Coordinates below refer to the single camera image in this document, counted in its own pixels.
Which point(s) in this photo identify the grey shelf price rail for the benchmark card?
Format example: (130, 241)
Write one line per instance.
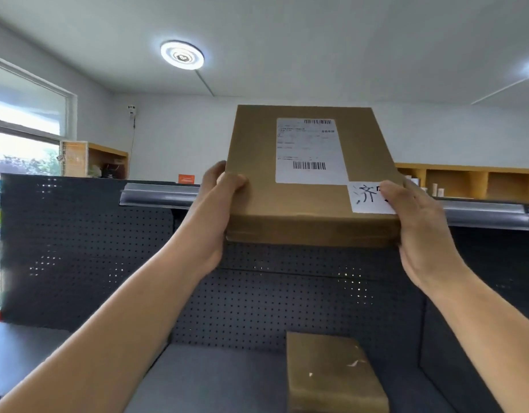
(483, 215)
(159, 195)

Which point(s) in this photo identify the white wall-mounted device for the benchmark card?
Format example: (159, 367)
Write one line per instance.
(131, 111)

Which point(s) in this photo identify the person's right forearm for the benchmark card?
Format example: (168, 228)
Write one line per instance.
(492, 339)

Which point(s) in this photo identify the orange box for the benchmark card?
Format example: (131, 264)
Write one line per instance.
(188, 179)

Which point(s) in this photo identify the small plain cardboard box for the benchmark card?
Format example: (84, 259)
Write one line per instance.
(333, 374)

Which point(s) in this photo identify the person's left forearm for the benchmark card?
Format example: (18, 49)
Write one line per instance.
(109, 331)

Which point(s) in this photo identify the person's left thumb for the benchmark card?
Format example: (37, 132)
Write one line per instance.
(233, 184)

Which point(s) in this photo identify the small wooden wall shelf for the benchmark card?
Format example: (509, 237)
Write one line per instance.
(75, 159)

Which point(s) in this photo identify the long wooden cubby shelf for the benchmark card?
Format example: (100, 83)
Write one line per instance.
(475, 182)

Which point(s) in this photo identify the round ceiling lamp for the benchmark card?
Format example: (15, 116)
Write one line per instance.
(182, 55)

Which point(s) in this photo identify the person's right thumb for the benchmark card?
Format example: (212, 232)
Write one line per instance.
(391, 193)

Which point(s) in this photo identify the person's left hand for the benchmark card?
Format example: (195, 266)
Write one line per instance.
(204, 227)

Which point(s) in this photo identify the large labelled cardboard parcel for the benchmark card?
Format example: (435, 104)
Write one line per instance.
(256, 167)

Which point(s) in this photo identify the black item on wooden shelf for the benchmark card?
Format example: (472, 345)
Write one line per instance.
(114, 171)

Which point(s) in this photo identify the person's right hand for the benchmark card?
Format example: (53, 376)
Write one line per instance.
(423, 240)

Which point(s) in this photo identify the dark perforated metal shelf unit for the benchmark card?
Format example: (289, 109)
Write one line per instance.
(84, 253)

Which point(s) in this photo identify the window with roller blind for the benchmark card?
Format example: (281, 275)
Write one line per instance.
(23, 120)

